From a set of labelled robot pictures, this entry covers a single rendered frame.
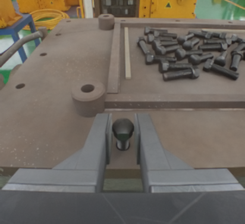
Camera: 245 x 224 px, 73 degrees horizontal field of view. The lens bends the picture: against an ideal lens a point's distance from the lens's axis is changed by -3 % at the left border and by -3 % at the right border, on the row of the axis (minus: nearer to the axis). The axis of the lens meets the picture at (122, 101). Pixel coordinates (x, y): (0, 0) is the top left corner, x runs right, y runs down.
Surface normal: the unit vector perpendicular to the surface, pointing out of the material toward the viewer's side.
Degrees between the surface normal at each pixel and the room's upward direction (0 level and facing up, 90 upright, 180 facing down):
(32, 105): 0
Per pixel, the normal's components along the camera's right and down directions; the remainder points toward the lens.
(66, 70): 0.00, -0.74
